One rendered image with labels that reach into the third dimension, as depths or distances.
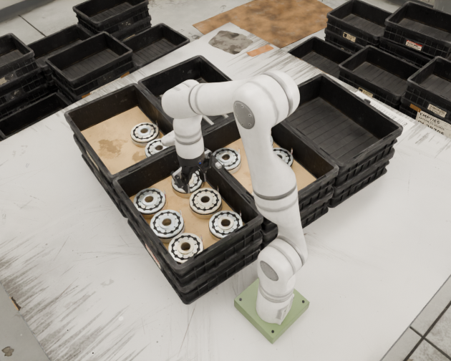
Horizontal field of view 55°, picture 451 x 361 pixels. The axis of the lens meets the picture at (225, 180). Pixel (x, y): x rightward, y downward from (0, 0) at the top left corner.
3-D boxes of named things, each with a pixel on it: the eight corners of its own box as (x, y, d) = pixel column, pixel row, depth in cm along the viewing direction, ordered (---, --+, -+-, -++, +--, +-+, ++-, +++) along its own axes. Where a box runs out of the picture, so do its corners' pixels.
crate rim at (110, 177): (191, 143, 148) (190, 138, 146) (112, 184, 137) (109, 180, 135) (136, 86, 170) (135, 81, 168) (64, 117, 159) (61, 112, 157)
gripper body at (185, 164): (186, 162, 113) (190, 185, 120) (210, 146, 117) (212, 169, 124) (168, 147, 117) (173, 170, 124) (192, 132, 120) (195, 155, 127)
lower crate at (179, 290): (263, 257, 142) (265, 237, 133) (186, 309, 131) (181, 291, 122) (197, 183, 164) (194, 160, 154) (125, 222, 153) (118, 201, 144)
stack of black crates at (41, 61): (89, 66, 311) (76, 23, 285) (113, 85, 296) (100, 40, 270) (39, 92, 294) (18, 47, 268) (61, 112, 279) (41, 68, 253)
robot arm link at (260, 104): (256, 99, 70) (274, 212, 86) (296, 74, 74) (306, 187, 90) (220, 85, 76) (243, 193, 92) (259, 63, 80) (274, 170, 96)
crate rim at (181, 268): (265, 220, 126) (266, 215, 124) (177, 276, 115) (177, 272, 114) (191, 143, 148) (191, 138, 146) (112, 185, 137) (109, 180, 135)
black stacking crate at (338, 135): (396, 152, 155) (404, 129, 146) (336, 192, 144) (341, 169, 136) (318, 97, 176) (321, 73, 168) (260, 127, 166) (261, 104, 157)
